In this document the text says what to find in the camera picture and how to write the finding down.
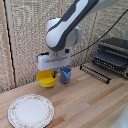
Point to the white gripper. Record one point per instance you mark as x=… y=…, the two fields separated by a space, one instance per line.
x=54 y=60

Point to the yellow bowl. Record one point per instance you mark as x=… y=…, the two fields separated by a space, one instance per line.
x=46 y=78

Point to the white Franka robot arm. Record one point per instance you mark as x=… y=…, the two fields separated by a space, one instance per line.
x=70 y=25

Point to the blue cup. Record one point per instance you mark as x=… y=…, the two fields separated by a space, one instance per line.
x=66 y=75

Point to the white floral rim plate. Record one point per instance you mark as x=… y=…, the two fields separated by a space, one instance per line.
x=31 y=110

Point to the black toaster oven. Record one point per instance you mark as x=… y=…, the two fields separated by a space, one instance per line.
x=112 y=55

